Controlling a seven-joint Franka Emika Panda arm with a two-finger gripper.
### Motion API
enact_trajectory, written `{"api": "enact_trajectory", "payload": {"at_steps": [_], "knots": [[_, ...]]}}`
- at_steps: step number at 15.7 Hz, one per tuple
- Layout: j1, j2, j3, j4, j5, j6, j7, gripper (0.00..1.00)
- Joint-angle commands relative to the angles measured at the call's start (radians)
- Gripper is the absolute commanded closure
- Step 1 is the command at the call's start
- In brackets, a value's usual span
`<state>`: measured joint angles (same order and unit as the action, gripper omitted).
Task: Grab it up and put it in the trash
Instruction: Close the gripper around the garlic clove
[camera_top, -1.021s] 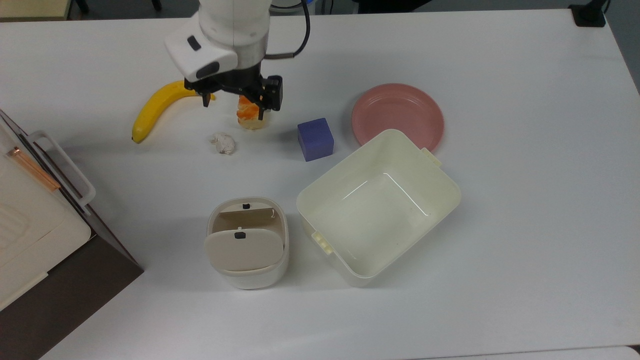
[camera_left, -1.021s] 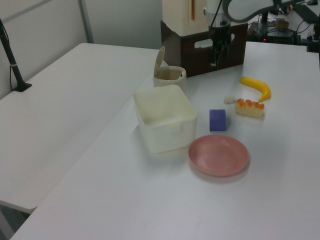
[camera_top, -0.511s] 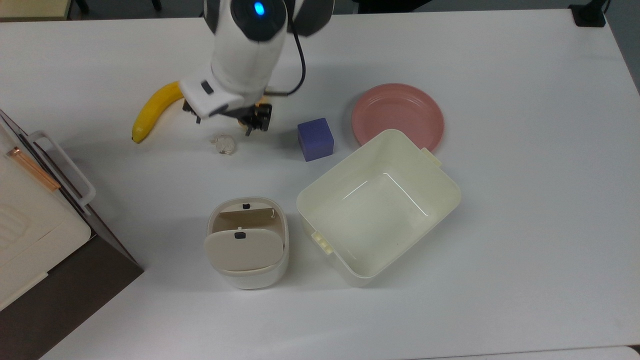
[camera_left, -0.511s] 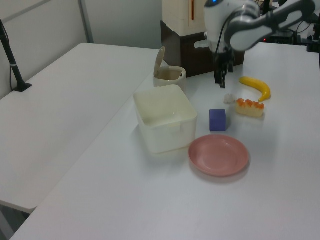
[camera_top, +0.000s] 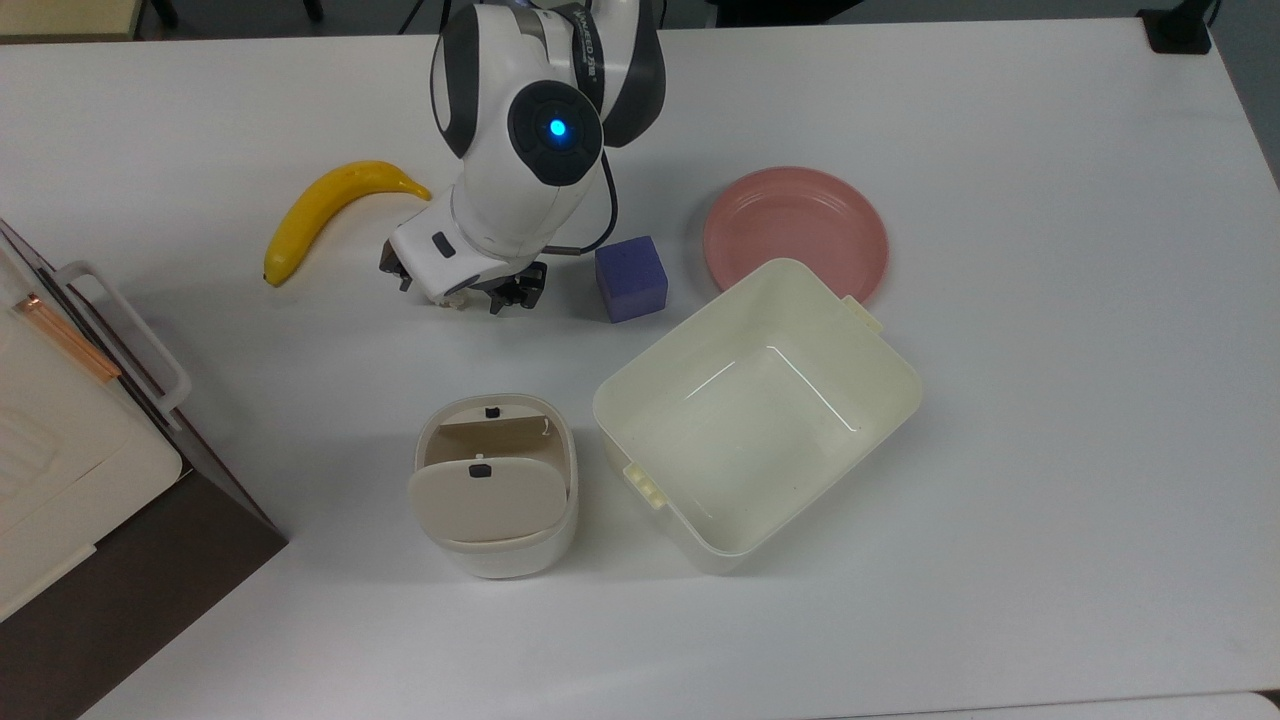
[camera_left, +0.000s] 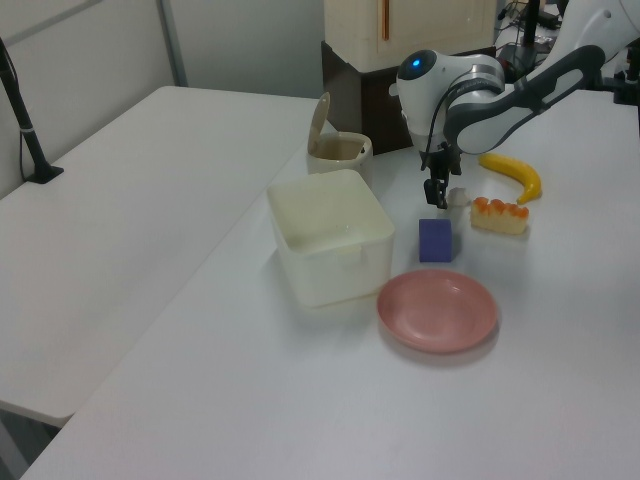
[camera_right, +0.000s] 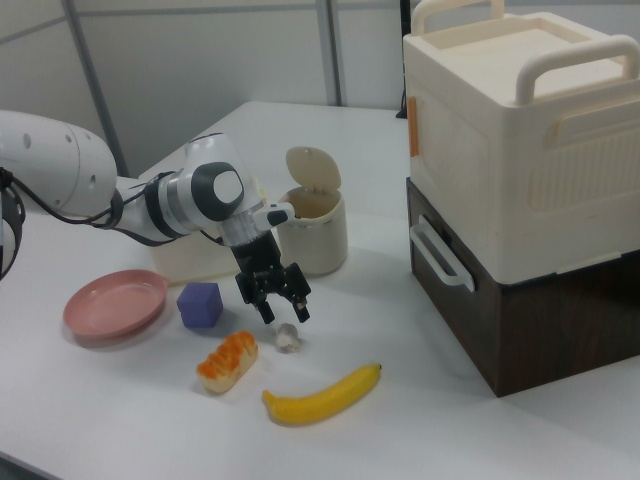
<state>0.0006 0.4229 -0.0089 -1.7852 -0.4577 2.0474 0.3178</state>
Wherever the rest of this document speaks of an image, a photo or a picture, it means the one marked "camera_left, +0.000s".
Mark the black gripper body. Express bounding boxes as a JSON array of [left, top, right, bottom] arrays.
[[418, 141, 464, 183]]

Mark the toy bread with orange glaze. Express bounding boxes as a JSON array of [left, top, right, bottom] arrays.
[[469, 197, 531, 235]]

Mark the pink plate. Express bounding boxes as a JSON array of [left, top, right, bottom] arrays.
[[376, 268, 500, 355]]

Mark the black stand with base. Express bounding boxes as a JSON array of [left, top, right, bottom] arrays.
[[499, 0, 556, 66]]

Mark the black pole with clamp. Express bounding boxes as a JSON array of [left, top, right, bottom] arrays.
[[0, 37, 65, 185]]

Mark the purple cube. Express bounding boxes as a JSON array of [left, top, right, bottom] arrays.
[[417, 218, 456, 264]]

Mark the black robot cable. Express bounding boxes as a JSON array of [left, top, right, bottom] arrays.
[[419, 62, 496, 171]]

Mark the yellow banana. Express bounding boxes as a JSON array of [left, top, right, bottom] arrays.
[[477, 152, 544, 205]]

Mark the cream trash can with lid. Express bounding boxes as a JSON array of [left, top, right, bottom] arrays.
[[305, 91, 374, 186]]

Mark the cream plastic storage box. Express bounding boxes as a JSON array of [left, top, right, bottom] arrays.
[[265, 168, 396, 309]]

